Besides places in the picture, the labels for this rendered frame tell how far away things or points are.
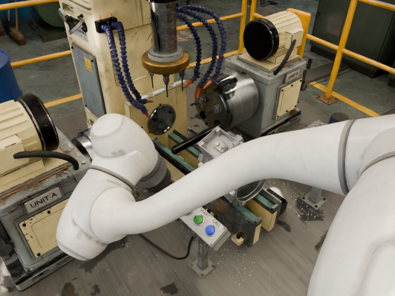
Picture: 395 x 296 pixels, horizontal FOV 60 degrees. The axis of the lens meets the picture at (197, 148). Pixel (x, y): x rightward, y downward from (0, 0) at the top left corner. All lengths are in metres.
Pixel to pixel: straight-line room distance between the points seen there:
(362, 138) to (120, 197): 0.42
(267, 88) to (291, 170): 1.15
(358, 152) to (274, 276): 0.89
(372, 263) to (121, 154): 0.53
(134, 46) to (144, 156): 0.82
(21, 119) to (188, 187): 0.63
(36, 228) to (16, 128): 0.31
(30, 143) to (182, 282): 0.65
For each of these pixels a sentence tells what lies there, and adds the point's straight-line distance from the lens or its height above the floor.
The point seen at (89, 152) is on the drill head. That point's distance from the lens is 1.19.
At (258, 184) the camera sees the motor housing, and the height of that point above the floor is 0.96.
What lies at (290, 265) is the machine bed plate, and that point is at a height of 0.80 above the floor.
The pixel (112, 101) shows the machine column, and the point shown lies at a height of 1.12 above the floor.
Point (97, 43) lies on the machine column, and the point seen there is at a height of 1.37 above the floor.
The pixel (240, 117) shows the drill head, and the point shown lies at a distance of 1.54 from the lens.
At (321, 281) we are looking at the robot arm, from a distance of 0.29.
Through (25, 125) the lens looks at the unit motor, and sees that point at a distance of 1.05.
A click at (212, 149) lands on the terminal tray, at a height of 1.09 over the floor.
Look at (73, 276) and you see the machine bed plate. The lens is 1.30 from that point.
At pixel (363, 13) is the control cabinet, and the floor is 0.66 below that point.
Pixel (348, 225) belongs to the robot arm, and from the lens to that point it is 0.30.
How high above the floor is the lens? 1.86
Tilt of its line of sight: 39 degrees down
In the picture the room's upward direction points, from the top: straight up
